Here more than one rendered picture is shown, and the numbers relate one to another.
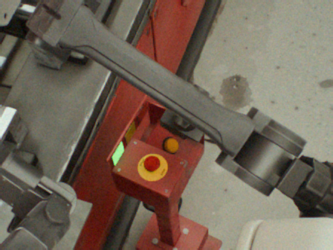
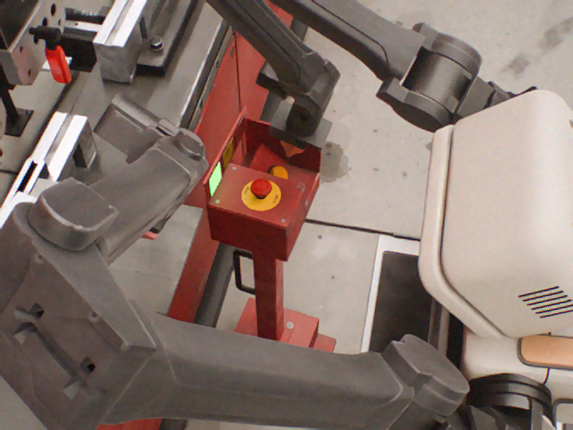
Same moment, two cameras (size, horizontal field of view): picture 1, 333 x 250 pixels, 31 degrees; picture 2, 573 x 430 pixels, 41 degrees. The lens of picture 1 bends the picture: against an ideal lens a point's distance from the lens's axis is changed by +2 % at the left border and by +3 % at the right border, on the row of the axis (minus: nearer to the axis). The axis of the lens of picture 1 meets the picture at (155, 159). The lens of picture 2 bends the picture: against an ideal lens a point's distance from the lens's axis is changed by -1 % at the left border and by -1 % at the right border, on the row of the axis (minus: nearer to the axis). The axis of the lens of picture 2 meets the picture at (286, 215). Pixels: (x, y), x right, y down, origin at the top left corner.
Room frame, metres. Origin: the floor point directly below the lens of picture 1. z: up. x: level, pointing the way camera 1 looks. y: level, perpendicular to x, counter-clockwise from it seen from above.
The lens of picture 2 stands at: (-0.23, 0.20, 1.93)
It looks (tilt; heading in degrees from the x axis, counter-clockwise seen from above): 55 degrees down; 344
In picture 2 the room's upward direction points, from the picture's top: straight up
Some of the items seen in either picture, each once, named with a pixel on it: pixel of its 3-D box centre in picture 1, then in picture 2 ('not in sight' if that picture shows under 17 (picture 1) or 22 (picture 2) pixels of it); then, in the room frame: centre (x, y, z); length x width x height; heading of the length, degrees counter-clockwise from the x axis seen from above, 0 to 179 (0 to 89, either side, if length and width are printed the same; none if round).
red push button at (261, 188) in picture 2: (152, 165); (261, 191); (0.61, 0.01, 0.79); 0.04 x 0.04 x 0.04
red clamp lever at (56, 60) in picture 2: not in sight; (51, 55); (0.61, 0.29, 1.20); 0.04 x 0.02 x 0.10; 62
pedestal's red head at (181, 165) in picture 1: (158, 155); (265, 184); (0.66, -0.01, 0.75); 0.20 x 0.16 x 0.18; 144
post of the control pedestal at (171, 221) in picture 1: (166, 207); (269, 281); (0.66, -0.01, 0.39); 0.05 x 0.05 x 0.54; 54
